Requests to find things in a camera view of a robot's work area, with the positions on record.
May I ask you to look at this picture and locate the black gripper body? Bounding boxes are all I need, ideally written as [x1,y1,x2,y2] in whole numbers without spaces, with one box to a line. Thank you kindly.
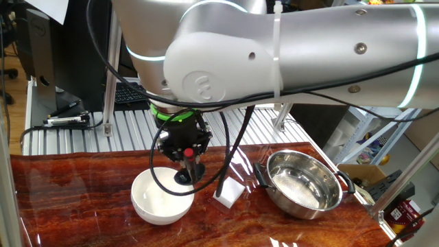
[156,115,206,155]

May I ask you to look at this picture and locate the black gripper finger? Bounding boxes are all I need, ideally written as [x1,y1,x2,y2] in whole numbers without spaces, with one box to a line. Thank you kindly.
[156,130,186,164]
[193,121,213,162]

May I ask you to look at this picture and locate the black ladle with red ring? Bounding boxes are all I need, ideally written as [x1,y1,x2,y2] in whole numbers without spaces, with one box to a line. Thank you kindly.
[174,148,206,187]

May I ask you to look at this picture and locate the white ceramic bowl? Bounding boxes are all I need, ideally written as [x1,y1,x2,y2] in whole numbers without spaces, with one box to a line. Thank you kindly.
[130,166,195,226]

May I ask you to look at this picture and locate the black flat pad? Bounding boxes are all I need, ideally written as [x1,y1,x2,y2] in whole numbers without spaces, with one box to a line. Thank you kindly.
[114,101,151,112]

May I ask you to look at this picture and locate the white sponge block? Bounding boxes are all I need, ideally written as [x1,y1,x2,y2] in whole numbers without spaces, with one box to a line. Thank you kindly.
[212,176,246,209]

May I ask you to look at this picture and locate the black keyboard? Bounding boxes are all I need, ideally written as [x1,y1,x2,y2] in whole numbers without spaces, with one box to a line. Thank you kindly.
[114,81,149,105]

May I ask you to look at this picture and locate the wood pattern table mat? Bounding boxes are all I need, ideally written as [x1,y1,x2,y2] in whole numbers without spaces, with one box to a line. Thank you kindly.
[10,142,399,247]

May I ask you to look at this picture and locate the white marker pen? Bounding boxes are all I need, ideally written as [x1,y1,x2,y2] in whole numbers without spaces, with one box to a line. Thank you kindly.
[43,116,91,125]

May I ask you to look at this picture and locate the black pen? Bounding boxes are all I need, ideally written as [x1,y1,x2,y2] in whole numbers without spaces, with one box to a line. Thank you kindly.
[47,99,82,119]

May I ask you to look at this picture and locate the black computer monitor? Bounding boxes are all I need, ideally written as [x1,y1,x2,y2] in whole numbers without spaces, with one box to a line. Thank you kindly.
[13,0,114,114]

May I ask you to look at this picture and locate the brown cardboard box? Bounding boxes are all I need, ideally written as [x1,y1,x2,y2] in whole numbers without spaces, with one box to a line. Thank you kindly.
[337,163,388,188]

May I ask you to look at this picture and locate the white metal shelf rack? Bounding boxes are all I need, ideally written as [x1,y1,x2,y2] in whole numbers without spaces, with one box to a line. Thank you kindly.
[334,106,423,165]

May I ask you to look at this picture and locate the black office chair base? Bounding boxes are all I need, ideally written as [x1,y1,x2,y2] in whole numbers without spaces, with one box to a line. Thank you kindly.
[0,67,20,106]

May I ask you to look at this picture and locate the white paper sheet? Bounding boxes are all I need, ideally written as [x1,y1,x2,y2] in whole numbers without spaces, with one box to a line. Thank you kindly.
[23,0,69,25]

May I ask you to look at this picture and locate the black plastic case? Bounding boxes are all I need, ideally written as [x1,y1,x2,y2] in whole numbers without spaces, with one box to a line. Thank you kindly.
[365,169,416,203]

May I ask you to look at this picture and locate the red printed carton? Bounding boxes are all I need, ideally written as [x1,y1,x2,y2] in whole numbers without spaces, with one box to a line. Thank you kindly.
[383,200,426,241]

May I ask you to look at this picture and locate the green adapter ring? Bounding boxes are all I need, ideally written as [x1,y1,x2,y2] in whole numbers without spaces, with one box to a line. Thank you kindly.
[150,103,202,123]

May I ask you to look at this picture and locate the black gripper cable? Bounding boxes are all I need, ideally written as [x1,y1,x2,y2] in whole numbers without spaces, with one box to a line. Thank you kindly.
[149,91,439,199]

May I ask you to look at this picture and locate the black camera cable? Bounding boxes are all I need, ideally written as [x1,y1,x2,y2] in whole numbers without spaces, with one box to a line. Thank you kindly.
[85,0,439,109]

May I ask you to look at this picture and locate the steel pot with black handles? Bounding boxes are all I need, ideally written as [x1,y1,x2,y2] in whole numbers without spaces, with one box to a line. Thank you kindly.
[252,149,357,220]

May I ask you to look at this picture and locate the black table cable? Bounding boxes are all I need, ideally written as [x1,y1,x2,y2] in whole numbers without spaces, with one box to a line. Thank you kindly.
[19,118,104,154]

